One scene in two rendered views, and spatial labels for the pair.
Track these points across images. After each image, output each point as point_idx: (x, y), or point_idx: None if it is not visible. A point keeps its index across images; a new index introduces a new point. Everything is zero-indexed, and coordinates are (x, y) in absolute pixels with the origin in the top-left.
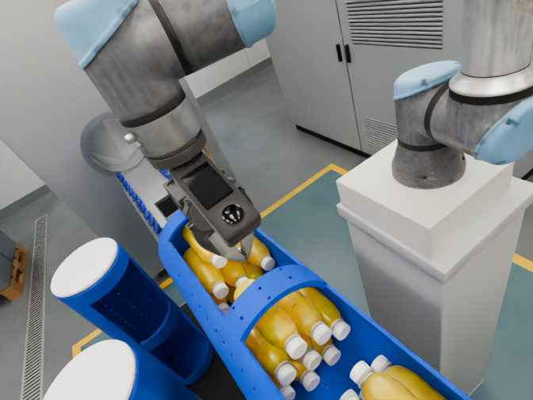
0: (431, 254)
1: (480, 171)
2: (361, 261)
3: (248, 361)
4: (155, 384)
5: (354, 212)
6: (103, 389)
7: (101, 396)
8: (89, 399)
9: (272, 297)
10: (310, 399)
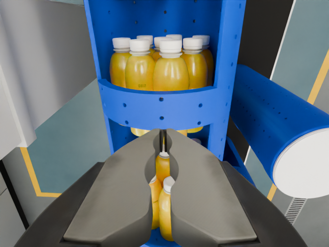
0: None
1: None
2: (64, 96)
3: (224, 61)
4: (267, 136)
5: (13, 123)
6: (308, 159)
7: (313, 155)
8: (321, 160)
9: (157, 97)
10: (183, 31)
